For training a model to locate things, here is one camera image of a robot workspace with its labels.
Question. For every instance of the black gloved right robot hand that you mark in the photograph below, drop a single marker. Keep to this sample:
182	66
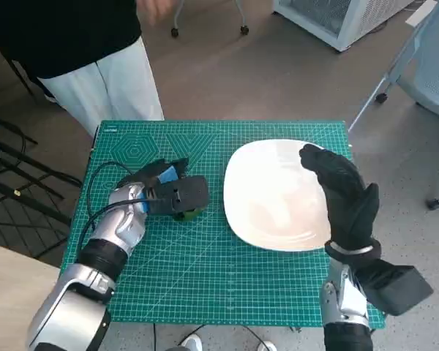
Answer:
351	212

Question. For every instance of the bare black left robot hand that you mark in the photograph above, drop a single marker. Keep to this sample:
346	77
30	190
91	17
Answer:
150	172

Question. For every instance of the red toy grape bunch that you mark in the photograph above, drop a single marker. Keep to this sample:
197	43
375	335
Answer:
188	216

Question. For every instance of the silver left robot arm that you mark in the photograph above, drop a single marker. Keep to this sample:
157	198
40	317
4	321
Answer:
95	263

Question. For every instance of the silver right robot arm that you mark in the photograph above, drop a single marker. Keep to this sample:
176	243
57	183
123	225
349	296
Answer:
345	311

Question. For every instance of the white square plate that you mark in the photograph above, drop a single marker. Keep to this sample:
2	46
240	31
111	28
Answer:
270	197

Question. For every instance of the green cutting mat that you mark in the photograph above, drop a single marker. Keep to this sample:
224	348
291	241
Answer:
212	270

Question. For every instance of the black-framed grey chair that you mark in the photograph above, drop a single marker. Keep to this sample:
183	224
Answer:
22	172

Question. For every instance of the white rounded foot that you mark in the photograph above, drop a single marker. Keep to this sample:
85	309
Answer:
267	346
192	343

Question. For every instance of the light blue mesh chair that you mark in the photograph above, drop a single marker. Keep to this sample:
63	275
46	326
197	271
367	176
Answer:
431	73

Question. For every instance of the person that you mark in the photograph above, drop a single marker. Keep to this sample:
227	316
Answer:
58	36

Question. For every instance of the rolling chair base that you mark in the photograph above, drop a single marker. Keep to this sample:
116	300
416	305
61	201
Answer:
244	29

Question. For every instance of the light wooden table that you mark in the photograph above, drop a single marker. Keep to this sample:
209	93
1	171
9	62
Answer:
11	292

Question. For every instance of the white mesh cabinet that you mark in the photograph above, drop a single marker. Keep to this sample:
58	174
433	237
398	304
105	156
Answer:
329	18

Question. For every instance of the beige flat board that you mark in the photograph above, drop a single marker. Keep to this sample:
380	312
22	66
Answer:
420	12

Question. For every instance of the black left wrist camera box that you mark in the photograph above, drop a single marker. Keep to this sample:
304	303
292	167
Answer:
183	194

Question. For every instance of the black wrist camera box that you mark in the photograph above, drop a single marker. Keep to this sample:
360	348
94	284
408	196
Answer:
398	289
183	194

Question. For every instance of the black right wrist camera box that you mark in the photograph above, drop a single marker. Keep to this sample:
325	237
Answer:
398	289

